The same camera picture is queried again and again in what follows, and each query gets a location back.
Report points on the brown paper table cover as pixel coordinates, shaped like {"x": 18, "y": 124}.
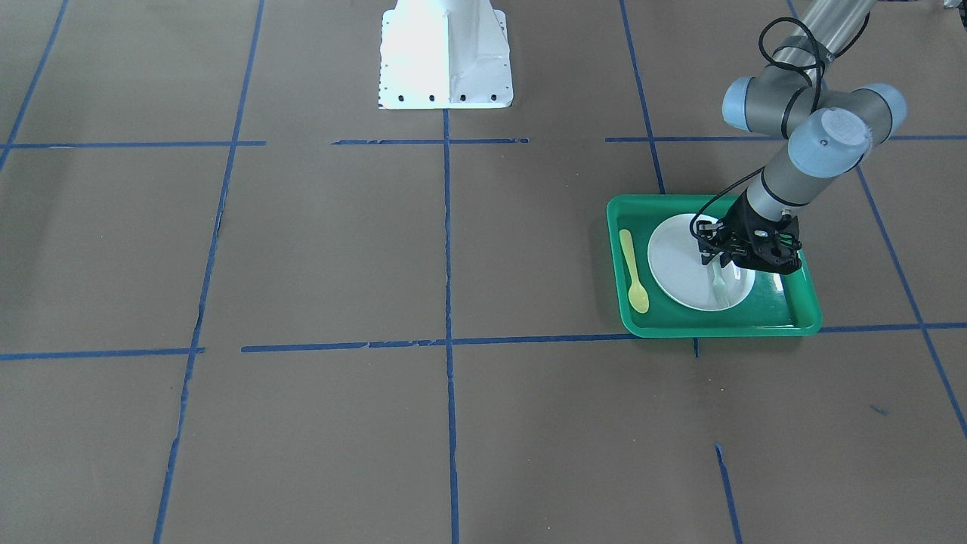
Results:
{"x": 242, "y": 304}

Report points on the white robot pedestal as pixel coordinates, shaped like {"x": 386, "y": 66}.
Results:
{"x": 444, "y": 54}

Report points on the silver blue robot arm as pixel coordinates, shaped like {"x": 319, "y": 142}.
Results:
{"x": 826, "y": 132}

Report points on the yellow plastic spoon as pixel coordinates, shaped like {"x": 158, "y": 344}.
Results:
{"x": 637, "y": 295}

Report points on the clear plastic fork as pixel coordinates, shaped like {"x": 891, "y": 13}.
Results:
{"x": 719, "y": 288}

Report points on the white round plate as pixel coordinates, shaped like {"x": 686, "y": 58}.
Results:
{"x": 675, "y": 264}

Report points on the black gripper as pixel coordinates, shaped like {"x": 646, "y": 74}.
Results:
{"x": 741, "y": 221}

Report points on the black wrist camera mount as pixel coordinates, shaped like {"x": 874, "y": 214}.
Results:
{"x": 774, "y": 251}

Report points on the green plastic tray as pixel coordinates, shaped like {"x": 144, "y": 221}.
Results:
{"x": 777, "y": 306}

